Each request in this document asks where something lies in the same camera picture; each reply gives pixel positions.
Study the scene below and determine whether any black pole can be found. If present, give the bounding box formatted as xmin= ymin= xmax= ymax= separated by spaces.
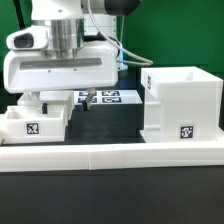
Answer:
xmin=13 ymin=0 xmax=25 ymax=30

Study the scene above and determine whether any white front drawer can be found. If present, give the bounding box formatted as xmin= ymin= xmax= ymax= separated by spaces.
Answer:
xmin=0 ymin=105 xmax=68 ymax=144

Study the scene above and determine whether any white U-shaped fence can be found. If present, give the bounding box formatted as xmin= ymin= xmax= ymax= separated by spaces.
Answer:
xmin=0 ymin=136 xmax=224 ymax=172

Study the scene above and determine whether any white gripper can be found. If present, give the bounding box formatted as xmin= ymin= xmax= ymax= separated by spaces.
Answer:
xmin=3 ymin=26 xmax=118 ymax=114

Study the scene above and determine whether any white cable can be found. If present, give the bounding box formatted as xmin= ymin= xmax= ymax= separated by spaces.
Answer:
xmin=87 ymin=0 xmax=154 ymax=67

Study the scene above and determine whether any white marker tag plate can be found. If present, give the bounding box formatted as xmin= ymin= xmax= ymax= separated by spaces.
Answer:
xmin=73 ymin=89 xmax=144 ymax=106

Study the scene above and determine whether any white drawer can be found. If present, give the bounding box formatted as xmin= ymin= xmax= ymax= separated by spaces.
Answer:
xmin=0 ymin=105 xmax=68 ymax=144
xmin=17 ymin=91 xmax=74 ymax=118

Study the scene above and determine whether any white drawer cabinet box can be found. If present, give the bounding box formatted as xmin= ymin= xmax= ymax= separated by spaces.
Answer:
xmin=141 ymin=67 xmax=223 ymax=143

